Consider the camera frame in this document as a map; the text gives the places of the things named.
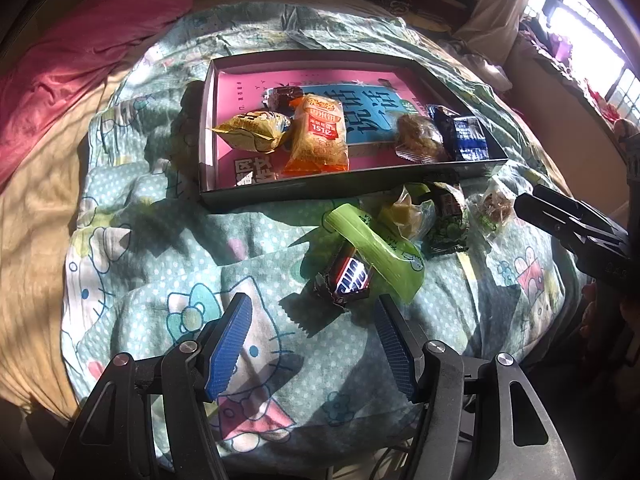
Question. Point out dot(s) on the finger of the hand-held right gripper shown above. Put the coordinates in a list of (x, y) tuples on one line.
[(545, 220), (570, 207)]

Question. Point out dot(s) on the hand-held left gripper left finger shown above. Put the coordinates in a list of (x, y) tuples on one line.
[(227, 347)]

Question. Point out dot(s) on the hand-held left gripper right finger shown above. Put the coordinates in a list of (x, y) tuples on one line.
[(395, 347)]

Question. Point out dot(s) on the blue snack packet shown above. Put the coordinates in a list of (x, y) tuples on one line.
[(462, 135)]

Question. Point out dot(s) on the clear pastry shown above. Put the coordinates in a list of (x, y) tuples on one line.
[(419, 136)]

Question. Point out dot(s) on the shallow black box tray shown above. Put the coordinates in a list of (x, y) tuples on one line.
[(300, 192)]

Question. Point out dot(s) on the yellow cartoon snack packet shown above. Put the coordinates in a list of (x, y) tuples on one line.
[(252, 130)]

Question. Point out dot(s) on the orange rice cracker packet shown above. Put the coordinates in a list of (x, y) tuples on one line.
[(320, 137)]

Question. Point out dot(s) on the clear wrapped brown snack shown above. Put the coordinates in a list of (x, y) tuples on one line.
[(492, 207)]

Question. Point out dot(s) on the patterned cushion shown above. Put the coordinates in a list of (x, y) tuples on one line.
[(627, 150)]

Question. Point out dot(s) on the brown chocolate bar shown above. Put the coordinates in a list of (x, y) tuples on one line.
[(346, 280)]

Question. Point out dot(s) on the dark green patterned packet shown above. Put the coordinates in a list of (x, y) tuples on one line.
[(450, 220)]

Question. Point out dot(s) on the light green snack packet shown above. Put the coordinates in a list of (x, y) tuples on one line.
[(377, 252)]

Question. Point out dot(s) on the cartoon printed blanket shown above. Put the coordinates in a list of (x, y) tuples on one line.
[(150, 260)]

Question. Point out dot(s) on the yellow clear wrapped candy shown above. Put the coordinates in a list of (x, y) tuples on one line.
[(405, 210)]

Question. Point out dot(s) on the barred window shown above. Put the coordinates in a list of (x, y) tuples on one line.
[(590, 15)]

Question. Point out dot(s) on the white curtain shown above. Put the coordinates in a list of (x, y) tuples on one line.
[(500, 5)]

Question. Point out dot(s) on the beige bed sheet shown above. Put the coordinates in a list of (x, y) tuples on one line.
[(40, 210)]

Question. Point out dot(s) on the brown wrapped cake snack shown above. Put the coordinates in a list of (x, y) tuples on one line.
[(282, 97)]

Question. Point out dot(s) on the pink book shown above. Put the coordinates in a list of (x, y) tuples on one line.
[(235, 87)]

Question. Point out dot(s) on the pink pillow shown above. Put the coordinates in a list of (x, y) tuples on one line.
[(75, 35)]

